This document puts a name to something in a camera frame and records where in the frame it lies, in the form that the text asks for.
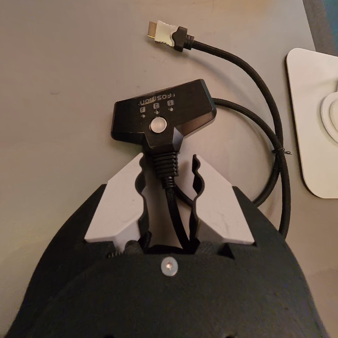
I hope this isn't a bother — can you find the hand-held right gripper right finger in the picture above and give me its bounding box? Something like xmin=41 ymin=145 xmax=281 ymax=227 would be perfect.
xmin=192 ymin=154 xmax=255 ymax=244

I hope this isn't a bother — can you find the black hdmi switch with cable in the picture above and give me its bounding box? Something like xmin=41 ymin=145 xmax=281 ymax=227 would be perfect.
xmin=111 ymin=20 xmax=291 ymax=250

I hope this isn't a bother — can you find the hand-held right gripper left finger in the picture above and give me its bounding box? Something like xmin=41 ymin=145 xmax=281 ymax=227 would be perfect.
xmin=84 ymin=154 xmax=147 ymax=250

